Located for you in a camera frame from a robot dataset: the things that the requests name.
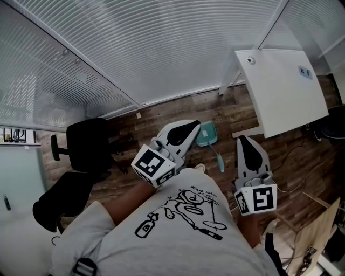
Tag black office chair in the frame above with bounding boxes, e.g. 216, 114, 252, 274
32, 118, 130, 234

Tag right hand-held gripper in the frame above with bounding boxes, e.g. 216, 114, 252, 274
233, 135, 278, 217

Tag teal dustpan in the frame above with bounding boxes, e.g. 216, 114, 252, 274
195, 121, 226, 173

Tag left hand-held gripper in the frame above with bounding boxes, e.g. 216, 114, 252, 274
131, 120, 202, 189

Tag person in white patterned shirt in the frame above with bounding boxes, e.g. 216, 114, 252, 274
51, 168, 281, 276

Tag person's right forearm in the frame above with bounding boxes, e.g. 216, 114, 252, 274
237, 214, 261, 249

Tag white table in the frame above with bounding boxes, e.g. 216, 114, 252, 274
218, 48, 330, 139

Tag black cable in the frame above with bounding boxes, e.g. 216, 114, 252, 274
274, 140, 305, 174

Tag light wooden table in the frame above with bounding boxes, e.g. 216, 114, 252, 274
292, 198, 342, 273

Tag wooden stick frame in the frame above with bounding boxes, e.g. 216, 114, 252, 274
272, 191, 331, 235

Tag white slatted blinds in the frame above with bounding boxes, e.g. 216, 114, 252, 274
0, 0, 345, 127

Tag table socket panel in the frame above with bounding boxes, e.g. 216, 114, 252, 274
298, 65, 313, 80

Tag person's left forearm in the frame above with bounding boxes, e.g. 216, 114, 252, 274
103, 183, 157, 226

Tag black strap buckle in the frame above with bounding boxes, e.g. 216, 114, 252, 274
72, 258, 98, 276

